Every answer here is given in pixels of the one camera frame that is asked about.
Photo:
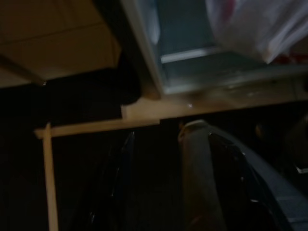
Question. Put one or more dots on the black floor mat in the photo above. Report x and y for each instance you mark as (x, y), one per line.
(84, 168)

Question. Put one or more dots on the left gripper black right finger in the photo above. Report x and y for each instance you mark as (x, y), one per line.
(233, 187)

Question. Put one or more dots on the white KFC plastic bag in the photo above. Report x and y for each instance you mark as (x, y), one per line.
(252, 29)

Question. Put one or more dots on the grey robot left leg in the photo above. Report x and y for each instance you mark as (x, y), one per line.
(195, 168)

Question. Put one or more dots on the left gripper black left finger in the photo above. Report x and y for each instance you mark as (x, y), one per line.
(118, 183)

